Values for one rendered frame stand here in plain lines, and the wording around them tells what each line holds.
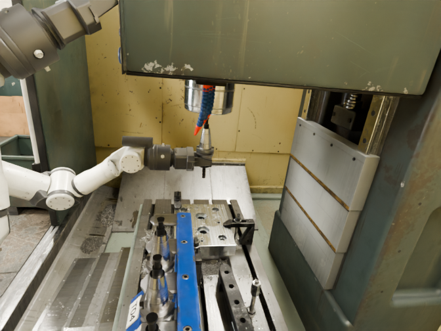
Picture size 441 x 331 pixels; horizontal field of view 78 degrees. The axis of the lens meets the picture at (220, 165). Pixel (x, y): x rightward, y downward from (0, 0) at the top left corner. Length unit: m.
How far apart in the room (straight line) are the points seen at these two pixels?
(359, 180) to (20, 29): 0.83
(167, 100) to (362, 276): 1.49
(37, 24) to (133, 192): 1.48
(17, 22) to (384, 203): 0.88
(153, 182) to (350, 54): 1.54
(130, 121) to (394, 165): 1.58
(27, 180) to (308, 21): 0.86
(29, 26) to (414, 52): 0.70
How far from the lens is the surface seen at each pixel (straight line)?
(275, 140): 2.11
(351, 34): 0.65
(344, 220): 0.96
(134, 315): 0.90
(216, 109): 0.82
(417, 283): 1.18
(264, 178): 2.21
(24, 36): 0.51
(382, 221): 0.89
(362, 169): 0.87
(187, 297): 0.56
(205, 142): 0.91
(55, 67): 1.50
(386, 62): 0.70
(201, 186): 1.91
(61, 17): 0.52
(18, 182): 0.99
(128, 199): 1.85
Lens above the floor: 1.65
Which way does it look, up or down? 23 degrees down
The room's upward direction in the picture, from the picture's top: 6 degrees clockwise
